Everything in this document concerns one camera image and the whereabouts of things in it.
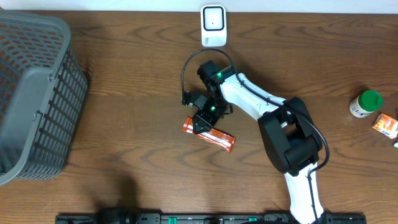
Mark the red chocolate bar wrapper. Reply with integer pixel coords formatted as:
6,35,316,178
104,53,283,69
182,116,236,153

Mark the green lid jar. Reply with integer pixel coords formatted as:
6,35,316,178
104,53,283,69
349,90,383,118

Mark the orange tissue pack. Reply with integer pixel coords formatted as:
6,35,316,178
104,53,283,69
372,113,397,139

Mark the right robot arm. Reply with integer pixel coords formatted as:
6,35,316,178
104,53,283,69
187,60,324,223

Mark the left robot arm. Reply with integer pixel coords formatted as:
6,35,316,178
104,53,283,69
97,208,130,224

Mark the white barcode scanner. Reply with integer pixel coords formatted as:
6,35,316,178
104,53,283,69
200,4,228,47

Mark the grey plastic mesh basket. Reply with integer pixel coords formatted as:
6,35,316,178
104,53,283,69
1,11,89,184

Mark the black mounting rail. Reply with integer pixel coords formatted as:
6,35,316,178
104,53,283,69
55,212,368,224

